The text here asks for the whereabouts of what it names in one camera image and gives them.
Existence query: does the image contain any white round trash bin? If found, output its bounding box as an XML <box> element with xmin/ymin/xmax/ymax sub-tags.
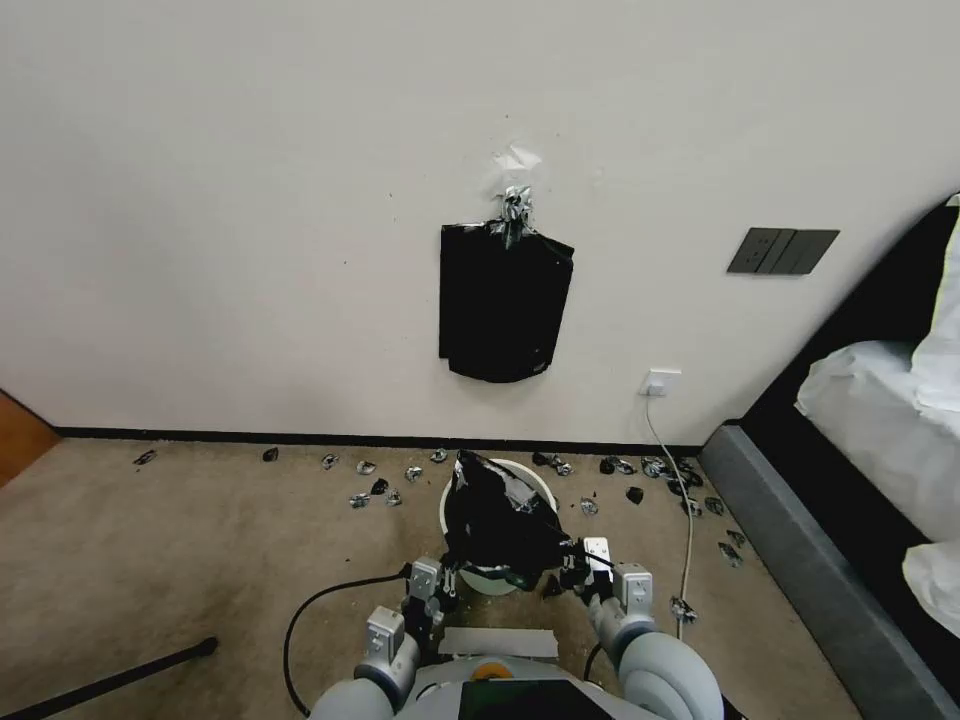
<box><xmin>437</xmin><ymin>460</ymin><xmax>561</xmax><ymax>598</ymax></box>

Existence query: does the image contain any white pillow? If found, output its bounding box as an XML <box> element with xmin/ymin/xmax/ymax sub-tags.
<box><xmin>909</xmin><ymin>193</ymin><xmax>960</xmax><ymax>415</ymax></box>

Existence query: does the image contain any white bedding fold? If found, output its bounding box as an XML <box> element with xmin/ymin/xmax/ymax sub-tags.
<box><xmin>902</xmin><ymin>538</ymin><xmax>960</xmax><ymax>640</ymax></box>

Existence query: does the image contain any white power cable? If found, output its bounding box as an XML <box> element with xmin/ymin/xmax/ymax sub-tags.
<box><xmin>643</xmin><ymin>394</ymin><xmax>697</xmax><ymax>640</ymax></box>

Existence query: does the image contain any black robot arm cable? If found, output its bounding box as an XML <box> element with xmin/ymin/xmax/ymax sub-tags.
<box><xmin>282</xmin><ymin>571</ymin><xmax>412</xmax><ymax>718</ymax></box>

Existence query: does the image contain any black bag stack on wall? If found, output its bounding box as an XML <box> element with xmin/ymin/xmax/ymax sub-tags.
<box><xmin>437</xmin><ymin>221</ymin><xmax>577</xmax><ymax>385</ymax></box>

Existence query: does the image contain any white duvet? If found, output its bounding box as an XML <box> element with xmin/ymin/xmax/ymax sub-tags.
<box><xmin>794</xmin><ymin>340</ymin><xmax>960</xmax><ymax>543</ymax></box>

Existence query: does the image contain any black plastic trash bag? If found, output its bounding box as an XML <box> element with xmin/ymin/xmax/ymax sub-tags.
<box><xmin>440</xmin><ymin>449</ymin><xmax>573</xmax><ymax>595</ymax></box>

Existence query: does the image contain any black skirting board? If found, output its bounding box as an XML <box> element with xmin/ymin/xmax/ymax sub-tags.
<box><xmin>55</xmin><ymin>426</ymin><xmax>708</xmax><ymax>454</ymax></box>

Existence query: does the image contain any white wall socket plug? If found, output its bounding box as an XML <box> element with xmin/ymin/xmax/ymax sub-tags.
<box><xmin>638</xmin><ymin>367</ymin><xmax>683</xmax><ymax>400</ymax></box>

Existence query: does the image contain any black pole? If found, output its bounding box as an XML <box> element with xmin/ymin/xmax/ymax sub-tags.
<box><xmin>0</xmin><ymin>635</ymin><xmax>220</xmax><ymax>720</ymax></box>

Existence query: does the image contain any brown wooden panel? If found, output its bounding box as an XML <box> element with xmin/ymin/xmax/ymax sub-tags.
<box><xmin>0</xmin><ymin>388</ymin><xmax>63</xmax><ymax>490</ymax></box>

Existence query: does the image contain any dark grey bed frame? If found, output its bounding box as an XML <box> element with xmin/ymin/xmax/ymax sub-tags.
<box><xmin>700</xmin><ymin>193</ymin><xmax>960</xmax><ymax>720</ymax></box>

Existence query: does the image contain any dark grey wall switch panel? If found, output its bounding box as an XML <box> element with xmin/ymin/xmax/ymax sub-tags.
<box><xmin>725</xmin><ymin>227</ymin><xmax>841</xmax><ymax>278</ymax></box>

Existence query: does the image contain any silver crumpled tape bundle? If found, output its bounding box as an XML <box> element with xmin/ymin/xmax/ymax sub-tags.
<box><xmin>485</xmin><ymin>143</ymin><xmax>546</xmax><ymax>252</ymax></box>

